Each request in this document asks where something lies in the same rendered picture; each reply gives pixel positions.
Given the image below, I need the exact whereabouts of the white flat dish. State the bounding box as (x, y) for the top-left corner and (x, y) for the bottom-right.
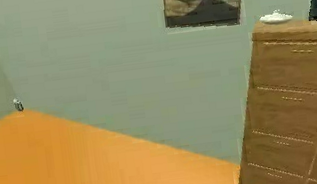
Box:
(258, 8), (294, 27)

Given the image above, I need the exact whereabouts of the framed landscape wall picture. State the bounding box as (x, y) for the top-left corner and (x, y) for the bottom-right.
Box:
(161, 0), (251, 35)

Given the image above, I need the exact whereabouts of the brown wooden chest of drawers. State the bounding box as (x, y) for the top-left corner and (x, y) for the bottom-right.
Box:
(218, 14), (317, 184)

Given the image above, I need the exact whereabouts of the small grey white object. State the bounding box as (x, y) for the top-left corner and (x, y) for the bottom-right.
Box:
(12, 97), (25, 114)

